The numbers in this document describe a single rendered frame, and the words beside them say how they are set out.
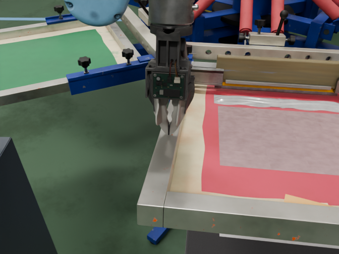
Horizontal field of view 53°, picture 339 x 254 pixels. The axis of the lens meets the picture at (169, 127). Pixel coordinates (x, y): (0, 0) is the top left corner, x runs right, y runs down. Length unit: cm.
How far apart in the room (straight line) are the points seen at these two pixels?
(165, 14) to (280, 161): 35
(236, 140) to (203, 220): 29
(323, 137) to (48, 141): 208
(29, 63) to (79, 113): 133
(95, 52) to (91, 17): 110
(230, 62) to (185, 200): 58
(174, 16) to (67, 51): 104
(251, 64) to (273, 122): 22
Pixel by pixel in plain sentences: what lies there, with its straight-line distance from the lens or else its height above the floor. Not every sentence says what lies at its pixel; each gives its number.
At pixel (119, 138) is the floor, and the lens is 248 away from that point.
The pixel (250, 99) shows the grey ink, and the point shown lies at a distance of 98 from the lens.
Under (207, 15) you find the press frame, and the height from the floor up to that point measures 102.
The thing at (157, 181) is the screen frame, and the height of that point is 123.
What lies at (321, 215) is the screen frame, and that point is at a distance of 52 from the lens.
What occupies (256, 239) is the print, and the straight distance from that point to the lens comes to 82.
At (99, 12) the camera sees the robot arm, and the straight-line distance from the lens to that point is 41.
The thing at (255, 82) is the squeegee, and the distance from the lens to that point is 101.
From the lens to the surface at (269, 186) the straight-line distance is 61.
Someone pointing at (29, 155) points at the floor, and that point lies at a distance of 252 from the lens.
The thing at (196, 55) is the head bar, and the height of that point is 106.
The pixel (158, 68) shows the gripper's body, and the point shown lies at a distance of 55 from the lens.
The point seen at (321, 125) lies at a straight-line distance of 89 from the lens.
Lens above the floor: 163
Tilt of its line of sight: 40 degrees down
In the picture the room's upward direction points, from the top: straight up
